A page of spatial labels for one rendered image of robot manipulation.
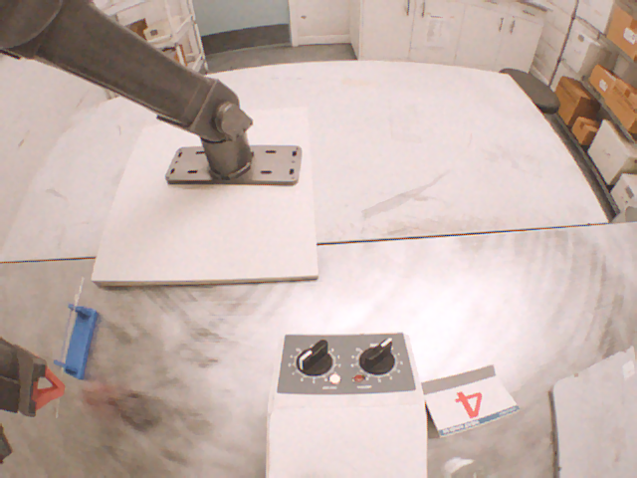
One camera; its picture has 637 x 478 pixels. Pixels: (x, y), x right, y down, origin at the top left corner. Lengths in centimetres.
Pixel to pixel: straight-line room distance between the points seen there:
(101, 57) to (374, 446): 36
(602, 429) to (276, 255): 50
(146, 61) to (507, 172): 52
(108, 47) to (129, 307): 31
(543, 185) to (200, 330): 56
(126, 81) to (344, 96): 44
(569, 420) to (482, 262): 25
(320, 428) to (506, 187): 43
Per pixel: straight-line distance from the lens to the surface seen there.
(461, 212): 46
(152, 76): 31
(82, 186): 66
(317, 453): 25
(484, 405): 35
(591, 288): 53
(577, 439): 45
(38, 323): 56
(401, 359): 30
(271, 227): 40
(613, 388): 51
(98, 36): 27
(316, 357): 28
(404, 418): 26
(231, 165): 43
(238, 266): 38
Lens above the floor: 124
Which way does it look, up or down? 58 degrees down
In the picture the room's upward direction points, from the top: 3 degrees counter-clockwise
